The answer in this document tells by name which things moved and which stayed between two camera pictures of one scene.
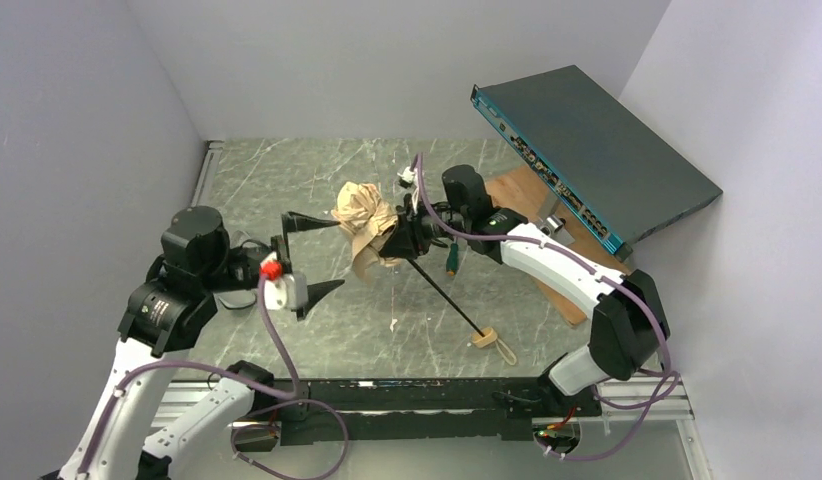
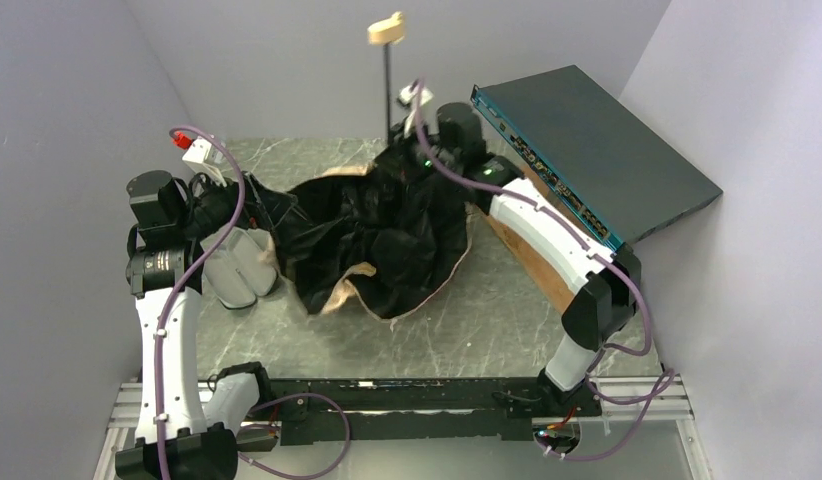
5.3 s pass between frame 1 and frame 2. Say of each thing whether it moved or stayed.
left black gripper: moved
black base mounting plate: stayed
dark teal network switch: stayed
